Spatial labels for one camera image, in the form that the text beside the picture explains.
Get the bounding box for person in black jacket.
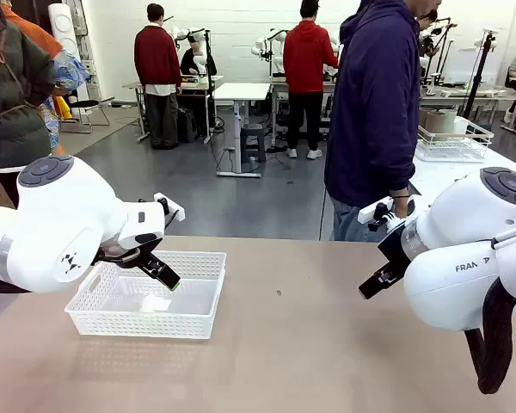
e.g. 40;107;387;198
416;9;440;59

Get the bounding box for grey plastic stool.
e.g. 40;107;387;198
239;123;268;164

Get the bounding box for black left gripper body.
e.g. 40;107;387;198
92;233;165;270

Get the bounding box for person in maroon sweater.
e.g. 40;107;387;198
133;3;183;151

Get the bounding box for white perforated plastic basket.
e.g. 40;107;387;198
64;250;228;342

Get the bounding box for person in orange jacket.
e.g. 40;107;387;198
1;3;91;157

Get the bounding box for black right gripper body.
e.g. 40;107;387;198
377;223;415;271

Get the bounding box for white standing desk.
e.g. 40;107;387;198
212;82;273;179

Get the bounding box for person in dark green coat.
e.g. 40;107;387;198
0;0;58;211

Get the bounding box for person in navy hoodie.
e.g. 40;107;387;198
323;0;442;243

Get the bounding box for person in black vest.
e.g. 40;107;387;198
179;46;218;81

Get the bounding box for black tripod stand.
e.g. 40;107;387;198
461;28;501;120

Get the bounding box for black pole stand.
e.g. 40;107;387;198
201;27;217;145

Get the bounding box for person in red hoodie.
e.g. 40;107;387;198
282;0;341;161

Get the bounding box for collaborator bare hand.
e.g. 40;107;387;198
392;197;416;221

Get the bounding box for black metal chair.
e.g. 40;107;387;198
61;96;116;135

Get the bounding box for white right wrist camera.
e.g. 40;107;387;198
357;194;416;234

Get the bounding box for white wire dish rack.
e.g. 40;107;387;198
414;114;496;164

